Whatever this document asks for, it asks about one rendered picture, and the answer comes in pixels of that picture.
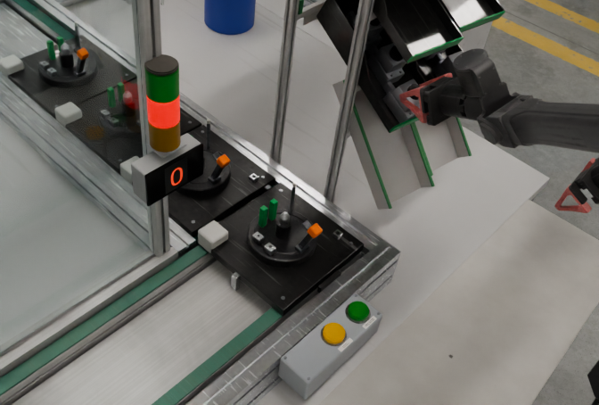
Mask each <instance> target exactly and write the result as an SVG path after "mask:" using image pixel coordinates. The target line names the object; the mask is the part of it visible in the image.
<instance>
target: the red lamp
mask: <svg viewBox="0 0 599 405"><path fill-rule="evenodd" d="M146 97H147V111H148V121H149V122H150V123H151V124H152V125H153V126H154V127H156V128H172V127H174V126H175V125H176V124H177V123H178V122H179V121H180V98H179V97H178V98H177V99H176V100H174V101H172V102H170V103H156V102H154V101H152V100H151V99H149V98H148V96H147V95H146Z"/></svg>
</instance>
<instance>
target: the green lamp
mask: <svg viewBox="0 0 599 405"><path fill-rule="evenodd" d="M144 69H145V84H146V94H147V96H148V98H149V99H151V100H152V101H154V102H156V103H170V102H172V101H174V100H176V99H177V98H178V97H179V67H178V70H177V71H176V72H174V73H172V74H170V75H167V76H157V75H153V74H151V73H150V72H148V71H147V70H146V68H145V67H144Z"/></svg>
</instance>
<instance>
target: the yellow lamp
mask: <svg viewBox="0 0 599 405"><path fill-rule="evenodd" d="M148 125H149V139H150V146H151V147H152V149H154V150H156V151H158V152H163V153H167V152H172V151H174V150H176V149H177V148H178V147H179V146H180V143H181V138H180V121H179V122H178V123H177V124H176V125H175V126H174V127H172V128H156V127H154V126H153V125H152V124H151V123H150V122H149V121H148Z"/></svg>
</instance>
